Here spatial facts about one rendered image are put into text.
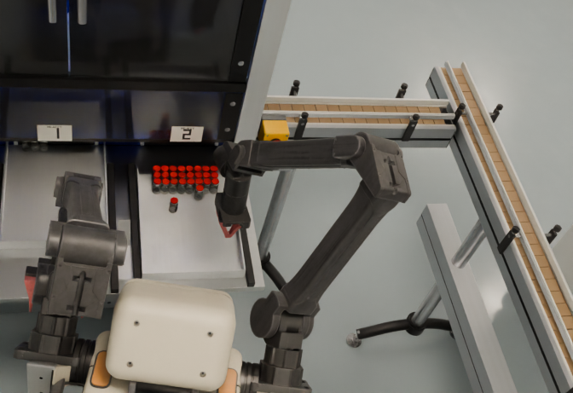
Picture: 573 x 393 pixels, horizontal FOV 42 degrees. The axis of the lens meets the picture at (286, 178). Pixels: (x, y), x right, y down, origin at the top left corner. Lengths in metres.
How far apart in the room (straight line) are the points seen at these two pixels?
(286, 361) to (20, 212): 0.88
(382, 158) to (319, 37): 2.82
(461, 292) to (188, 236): 0.99
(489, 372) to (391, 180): 1.24
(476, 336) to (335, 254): 1.19
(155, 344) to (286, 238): 1.88
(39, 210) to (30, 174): 0.12
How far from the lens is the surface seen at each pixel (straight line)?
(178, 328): 1.29
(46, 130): 2.00
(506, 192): 2.27
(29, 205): 2.04
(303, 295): 1.40
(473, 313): 2.51
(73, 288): 1.10
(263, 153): 1.56
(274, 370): 1.44
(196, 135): 2.03
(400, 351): 3.00
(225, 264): 1.95
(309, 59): 3.93
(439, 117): 2.40
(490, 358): 2.45
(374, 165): 1.27
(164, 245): 1.96
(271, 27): 1.80
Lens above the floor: 2.51
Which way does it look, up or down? 49 degrees down
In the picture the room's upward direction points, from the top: 18 degrees clockwise
